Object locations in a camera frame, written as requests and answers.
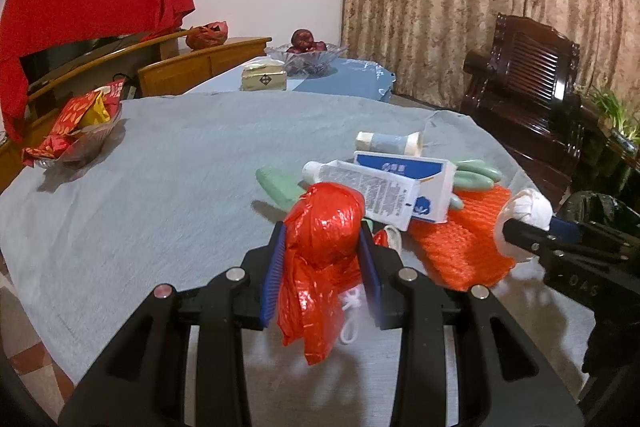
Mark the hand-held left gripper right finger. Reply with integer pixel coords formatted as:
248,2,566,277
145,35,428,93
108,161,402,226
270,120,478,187
357,224,586,427

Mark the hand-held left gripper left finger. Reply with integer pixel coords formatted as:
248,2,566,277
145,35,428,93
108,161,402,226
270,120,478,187
59,222,288,427

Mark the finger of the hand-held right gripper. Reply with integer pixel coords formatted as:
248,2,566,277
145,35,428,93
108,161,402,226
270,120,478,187
547,216,640,260
502,218,618,310

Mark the white tissue ball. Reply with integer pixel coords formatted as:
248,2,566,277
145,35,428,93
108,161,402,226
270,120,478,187
495,189,554,263

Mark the black trash bag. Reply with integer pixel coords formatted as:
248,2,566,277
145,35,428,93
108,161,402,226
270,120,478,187
560,189,640,239

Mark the red plastic bag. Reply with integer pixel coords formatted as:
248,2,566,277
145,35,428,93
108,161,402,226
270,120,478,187
277,182,366,367

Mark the green rubber glove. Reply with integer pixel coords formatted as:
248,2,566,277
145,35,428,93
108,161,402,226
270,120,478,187
256,167,307,210
449,159,502,210

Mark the white squeeze tube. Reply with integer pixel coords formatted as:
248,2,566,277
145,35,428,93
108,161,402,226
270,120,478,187
302,159,424,232

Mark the white and blue carton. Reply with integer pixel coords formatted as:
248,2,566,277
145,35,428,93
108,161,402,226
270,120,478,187
352,150,459,225

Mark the orange foam net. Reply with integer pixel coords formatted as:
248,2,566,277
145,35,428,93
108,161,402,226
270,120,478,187
410,184,517,292

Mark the dark wooden side table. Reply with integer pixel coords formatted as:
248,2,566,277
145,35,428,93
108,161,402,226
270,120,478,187
570,102,640,204

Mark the grey tablecloth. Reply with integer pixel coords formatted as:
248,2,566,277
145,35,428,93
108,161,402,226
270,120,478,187
0,92,601,388

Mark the green potted plant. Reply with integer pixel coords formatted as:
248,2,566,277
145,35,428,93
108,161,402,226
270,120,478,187
585,86,640,148

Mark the dark wooden armchair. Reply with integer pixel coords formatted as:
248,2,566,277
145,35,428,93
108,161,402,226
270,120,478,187
460,13,601,188

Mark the yellow tissue box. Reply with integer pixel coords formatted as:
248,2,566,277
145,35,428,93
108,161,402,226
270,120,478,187
241,59,288,92

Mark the blue tablecloth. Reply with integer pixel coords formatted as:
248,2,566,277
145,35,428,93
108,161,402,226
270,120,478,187
182,56,396,105

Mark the glass fruit bowl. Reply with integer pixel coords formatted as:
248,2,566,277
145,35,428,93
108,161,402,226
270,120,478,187
264,43,348,78

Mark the glass snack bowl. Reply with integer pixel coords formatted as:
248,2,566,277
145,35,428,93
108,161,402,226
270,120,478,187
35,104,124,170

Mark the wooden cabinet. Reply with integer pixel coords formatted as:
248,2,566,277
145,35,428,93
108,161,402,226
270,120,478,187
0,29,273,194

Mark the red bag with fruit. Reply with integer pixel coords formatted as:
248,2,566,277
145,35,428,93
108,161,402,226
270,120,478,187
186,21,229,50

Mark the black television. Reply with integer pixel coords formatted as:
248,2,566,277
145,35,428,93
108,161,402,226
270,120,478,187
20,34,147,96

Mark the white string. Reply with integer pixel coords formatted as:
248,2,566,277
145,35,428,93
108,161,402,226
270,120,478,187
336,284,368,347

